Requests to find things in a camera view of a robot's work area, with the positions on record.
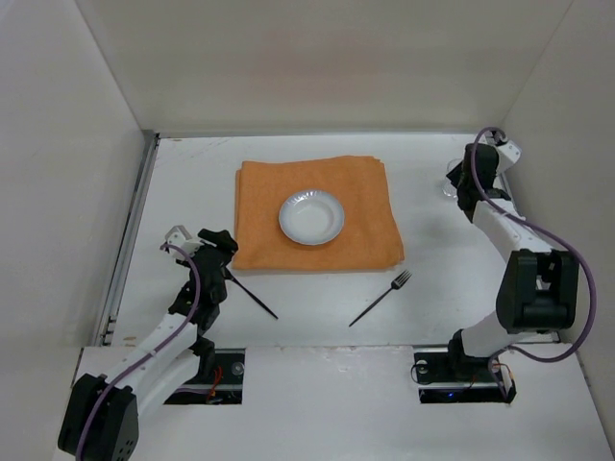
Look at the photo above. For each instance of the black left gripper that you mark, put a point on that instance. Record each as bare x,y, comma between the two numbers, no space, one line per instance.
214,286

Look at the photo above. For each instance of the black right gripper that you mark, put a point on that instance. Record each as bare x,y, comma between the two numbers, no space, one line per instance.
461,181

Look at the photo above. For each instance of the clear plastic cup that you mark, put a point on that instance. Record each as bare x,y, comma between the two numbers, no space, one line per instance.
447,187

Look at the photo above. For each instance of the black plastic knife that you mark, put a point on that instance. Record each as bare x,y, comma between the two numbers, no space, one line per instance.
229,276

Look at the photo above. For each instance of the white paper plate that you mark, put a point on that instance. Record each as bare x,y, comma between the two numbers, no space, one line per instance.
311,217

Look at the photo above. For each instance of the orange cloth placemat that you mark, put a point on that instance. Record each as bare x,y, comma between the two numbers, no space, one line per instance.
370,239

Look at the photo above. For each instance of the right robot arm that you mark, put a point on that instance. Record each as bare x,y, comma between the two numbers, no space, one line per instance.
487,337

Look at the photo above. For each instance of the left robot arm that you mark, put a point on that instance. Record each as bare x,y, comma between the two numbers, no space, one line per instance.
102,417

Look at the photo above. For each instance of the black plastic fork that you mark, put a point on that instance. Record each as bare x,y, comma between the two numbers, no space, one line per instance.
395,285

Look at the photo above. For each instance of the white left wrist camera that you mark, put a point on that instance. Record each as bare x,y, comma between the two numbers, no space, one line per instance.
178,242

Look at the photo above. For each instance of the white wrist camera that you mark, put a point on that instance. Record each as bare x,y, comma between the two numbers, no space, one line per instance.
178,242
508,152

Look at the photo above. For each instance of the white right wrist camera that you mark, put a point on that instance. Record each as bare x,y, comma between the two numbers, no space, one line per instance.
508,152

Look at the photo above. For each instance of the left aluminium table rail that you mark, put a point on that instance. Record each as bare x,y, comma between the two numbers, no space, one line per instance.
111,302

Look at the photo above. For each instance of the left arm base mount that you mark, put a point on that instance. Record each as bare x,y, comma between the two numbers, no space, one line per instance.
223,385

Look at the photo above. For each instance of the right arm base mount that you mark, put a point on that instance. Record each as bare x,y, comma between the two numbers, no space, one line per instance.
481,381

